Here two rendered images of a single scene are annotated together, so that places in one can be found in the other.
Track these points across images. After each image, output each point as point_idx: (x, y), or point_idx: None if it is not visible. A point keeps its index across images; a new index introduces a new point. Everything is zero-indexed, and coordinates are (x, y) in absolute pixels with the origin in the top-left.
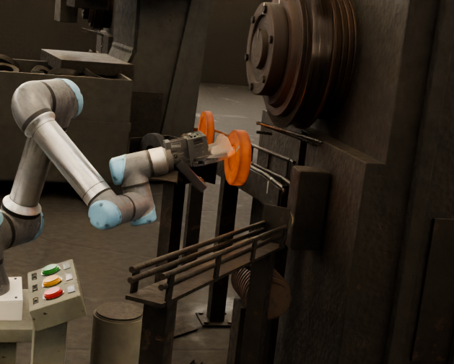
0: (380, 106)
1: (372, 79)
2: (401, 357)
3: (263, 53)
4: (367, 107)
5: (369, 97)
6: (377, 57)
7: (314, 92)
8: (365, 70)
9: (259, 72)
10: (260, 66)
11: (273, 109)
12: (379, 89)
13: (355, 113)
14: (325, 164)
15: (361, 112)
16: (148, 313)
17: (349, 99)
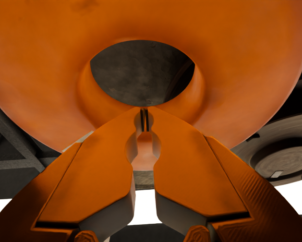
0: (93, 66)
1: (127, 85)
2: None
3: (257, 160)
4: (123, 59)
5: (124, 68)
6: (126, 102)
7: (178, 91)
8: (146, 90)
9: (299, 133)
10: (279, 145)
11: None
12: (105, 80)
13: (154, 45)
14: None
15: (136, 51)
16: None
17: (177, 56)
